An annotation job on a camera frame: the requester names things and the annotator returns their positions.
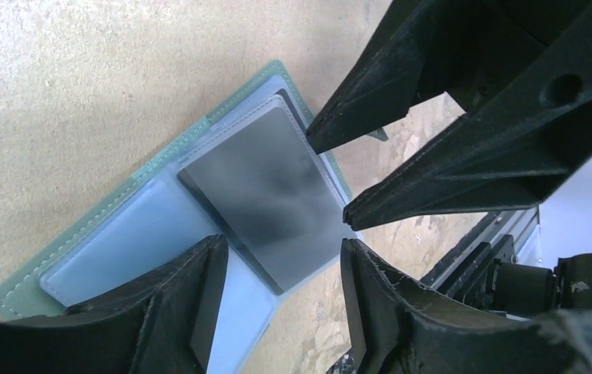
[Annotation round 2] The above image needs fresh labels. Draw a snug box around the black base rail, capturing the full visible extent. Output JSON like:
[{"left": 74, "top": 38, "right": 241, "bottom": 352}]
[{"left": 420, "top": 207, "right": 539, "bottom": 310}]

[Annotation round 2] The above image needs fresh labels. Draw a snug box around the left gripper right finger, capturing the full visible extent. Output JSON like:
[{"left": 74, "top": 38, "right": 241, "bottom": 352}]
[{"left": 340, "top": 239, "right": 592, "bottom": 373}]

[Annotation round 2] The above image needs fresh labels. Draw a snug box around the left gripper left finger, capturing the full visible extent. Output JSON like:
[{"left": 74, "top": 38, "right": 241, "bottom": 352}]
[{"left": 0, "top": 235, "right": 229, "bottom": 373}]

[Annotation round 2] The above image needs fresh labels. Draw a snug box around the dark grey credit card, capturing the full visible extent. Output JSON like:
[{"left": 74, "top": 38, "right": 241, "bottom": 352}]
[{"left": 178, "top": 97, "right": 354, "bottom": 294}]

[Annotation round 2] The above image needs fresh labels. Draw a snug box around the green card holder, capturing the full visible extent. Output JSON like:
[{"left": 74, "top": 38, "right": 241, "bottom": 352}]
[{"left": 0, "top": 60, "right": 351, "bottom": 373}]

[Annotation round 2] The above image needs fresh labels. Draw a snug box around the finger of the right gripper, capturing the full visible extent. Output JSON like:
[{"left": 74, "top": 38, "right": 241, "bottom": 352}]
[
  {"left": 307, "top": 1, "right": 488, "bottom": 153},
  {"left": 343, "top": 2, "right": 592, "bottom": 230}
]

